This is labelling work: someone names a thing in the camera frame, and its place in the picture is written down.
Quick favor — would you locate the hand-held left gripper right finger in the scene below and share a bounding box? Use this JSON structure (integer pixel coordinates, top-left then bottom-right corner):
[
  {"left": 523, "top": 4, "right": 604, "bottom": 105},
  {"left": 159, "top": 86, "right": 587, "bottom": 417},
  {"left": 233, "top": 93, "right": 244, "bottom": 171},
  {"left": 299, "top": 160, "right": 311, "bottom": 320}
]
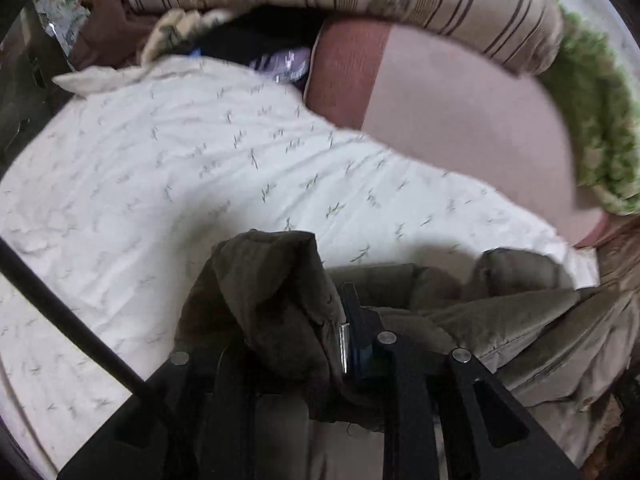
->
[{"left": 340, "top": 283, "right": 582, "bottom": 480}]

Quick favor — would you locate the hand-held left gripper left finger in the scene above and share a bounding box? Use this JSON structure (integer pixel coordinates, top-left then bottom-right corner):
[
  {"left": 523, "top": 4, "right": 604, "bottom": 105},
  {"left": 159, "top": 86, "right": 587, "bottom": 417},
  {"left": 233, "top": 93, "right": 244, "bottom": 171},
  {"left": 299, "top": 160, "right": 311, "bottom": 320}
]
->
[{"left": 57, "top": 342, "right": 312, "bottom": 480}]

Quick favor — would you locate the olive hooded puffer jacket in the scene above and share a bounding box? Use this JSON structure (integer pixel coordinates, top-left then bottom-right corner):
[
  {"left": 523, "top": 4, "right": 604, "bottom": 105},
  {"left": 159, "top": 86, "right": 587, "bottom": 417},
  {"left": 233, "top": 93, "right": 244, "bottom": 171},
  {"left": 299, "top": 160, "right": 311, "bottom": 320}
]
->
[{"left": 172, "top": 229, "right": 640, "bottom": 466}]

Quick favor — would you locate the bed with white printed sheet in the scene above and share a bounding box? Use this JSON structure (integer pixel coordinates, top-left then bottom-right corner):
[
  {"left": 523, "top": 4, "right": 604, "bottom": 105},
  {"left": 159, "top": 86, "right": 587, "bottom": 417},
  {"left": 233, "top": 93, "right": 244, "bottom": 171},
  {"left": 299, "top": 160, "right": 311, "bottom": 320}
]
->
[{"left": 0, "top": 55, "right": 601, "bottom": 480}]

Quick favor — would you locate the pink and brown bolster pillow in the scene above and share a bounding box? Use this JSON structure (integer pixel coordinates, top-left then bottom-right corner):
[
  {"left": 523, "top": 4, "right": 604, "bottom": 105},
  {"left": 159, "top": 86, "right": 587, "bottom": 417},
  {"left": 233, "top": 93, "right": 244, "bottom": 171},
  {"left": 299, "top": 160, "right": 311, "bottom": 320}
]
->
[{"left": 302, "top": 19, "right": 608, "bottom": 250}]

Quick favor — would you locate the green patterned quilt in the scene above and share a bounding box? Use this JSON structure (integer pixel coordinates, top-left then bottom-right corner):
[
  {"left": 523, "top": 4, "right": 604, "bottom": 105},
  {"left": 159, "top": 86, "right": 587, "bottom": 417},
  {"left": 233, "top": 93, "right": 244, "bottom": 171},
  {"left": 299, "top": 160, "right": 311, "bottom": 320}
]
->
[{"left": 537, "top": 0, "right": 640, "bottom": 217}]

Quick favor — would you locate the long striped floral cushion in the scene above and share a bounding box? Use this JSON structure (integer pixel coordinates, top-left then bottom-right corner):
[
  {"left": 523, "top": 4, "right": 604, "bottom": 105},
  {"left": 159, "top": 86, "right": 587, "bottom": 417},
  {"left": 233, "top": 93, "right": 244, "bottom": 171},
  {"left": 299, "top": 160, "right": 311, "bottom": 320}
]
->
[{"left": 121, "top": 0, "right": 567, "bottom": 75}]

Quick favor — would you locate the cream floral cloth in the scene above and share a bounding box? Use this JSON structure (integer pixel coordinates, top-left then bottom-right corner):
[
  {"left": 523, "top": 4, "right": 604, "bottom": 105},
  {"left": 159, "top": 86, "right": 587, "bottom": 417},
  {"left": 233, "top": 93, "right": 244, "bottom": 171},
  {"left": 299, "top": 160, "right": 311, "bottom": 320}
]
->
[{"left": 139, "top": 6, "right": 237, "bottom": 63}]

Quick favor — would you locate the dark brown cloth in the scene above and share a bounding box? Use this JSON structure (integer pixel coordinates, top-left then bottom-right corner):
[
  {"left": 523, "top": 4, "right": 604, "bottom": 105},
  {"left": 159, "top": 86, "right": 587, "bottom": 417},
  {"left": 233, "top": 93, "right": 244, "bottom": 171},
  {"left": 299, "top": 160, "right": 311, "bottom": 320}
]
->
[{"left": 69, "top": 0, "right": 163, "bottom": 72}]

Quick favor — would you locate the black cable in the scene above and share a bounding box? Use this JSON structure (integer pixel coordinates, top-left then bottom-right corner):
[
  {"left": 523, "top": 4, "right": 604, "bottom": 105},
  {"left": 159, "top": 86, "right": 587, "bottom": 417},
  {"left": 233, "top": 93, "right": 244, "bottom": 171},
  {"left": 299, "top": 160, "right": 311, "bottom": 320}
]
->
[{"left": 0, "top": 236, "right": 187, "bottom": 428}]

